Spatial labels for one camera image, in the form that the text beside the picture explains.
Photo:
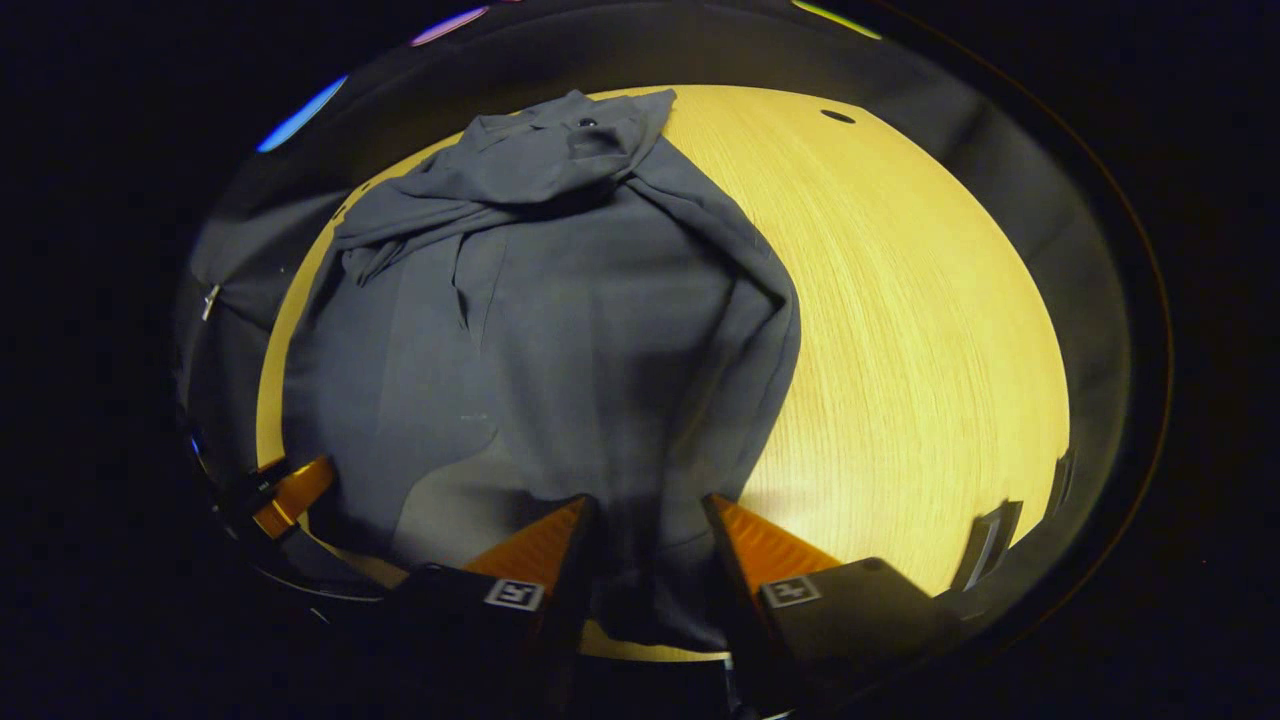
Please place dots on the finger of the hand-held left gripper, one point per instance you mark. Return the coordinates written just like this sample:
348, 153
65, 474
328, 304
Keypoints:
290, 500

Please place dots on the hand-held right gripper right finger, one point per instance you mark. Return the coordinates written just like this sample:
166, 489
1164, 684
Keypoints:
735, 590

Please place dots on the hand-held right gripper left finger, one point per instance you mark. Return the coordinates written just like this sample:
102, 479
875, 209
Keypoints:
570, 580

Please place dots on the grey collared shirt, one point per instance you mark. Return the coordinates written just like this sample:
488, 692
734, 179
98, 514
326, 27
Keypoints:
560, 350

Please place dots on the white cloth clip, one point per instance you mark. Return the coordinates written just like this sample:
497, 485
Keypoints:
210, 302

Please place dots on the dark metal bracket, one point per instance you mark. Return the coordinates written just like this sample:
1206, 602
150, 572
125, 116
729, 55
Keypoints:
1060, 485
985, 545

